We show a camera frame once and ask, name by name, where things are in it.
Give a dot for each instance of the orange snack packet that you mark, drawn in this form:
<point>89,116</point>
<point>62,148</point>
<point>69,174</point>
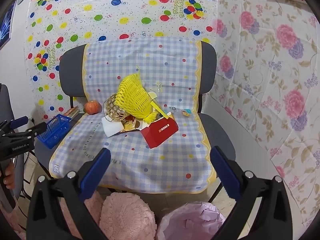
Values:
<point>72,112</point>

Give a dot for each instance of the blue checkered dotted cloth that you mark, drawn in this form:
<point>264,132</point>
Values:
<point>150,160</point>

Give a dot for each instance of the gold paper tray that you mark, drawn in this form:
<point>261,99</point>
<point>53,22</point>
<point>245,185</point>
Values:
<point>131,125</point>

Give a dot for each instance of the red cardboard box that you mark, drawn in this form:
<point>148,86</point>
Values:
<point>160,132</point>

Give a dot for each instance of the grey office chair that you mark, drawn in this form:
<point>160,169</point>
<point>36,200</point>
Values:
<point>72,75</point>

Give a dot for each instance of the person's left hand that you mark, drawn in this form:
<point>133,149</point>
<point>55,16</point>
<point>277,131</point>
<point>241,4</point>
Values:
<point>8,177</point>

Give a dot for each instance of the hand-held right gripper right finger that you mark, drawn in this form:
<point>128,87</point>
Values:
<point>225,172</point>

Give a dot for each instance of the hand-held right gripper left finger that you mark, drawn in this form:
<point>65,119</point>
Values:
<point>97,172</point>

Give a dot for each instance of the grey side chair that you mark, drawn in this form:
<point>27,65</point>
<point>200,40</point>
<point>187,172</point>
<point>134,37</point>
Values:
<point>7,105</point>

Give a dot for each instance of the floral printed plastic sheet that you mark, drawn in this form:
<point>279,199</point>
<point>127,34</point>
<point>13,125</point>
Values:
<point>270,80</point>

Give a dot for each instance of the balloon printed plastic sheet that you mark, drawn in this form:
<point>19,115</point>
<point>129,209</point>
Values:
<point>112,12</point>

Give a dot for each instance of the red apple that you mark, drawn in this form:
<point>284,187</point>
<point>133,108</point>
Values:
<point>92,107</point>

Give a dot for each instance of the clear wrapper with teal ends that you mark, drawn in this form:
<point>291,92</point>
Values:
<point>178,110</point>

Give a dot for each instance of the yellow foam fruit net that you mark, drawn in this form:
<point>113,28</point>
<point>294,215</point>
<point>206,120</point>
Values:
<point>135,97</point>

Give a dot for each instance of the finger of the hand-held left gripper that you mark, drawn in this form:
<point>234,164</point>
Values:
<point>20,121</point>
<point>40,128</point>

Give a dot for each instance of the white blue milk carton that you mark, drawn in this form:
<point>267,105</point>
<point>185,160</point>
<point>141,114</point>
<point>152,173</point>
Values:
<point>111,128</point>

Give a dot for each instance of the person's left leg pink fleece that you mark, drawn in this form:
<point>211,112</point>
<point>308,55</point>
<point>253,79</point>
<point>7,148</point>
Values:
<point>92,210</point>

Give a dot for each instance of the blue wall poster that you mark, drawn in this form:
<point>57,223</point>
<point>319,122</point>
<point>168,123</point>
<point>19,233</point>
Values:
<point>6,27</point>

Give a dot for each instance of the blue plastic basket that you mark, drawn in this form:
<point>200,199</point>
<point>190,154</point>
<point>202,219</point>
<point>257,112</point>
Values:
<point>53,130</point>

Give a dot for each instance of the small clear yellow wrapper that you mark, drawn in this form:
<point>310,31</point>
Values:
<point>159,87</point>

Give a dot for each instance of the woven rattan ball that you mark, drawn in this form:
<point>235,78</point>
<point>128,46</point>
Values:
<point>113,108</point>

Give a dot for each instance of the pink trash bag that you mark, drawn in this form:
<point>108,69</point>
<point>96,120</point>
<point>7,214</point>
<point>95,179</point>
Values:
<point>192,222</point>

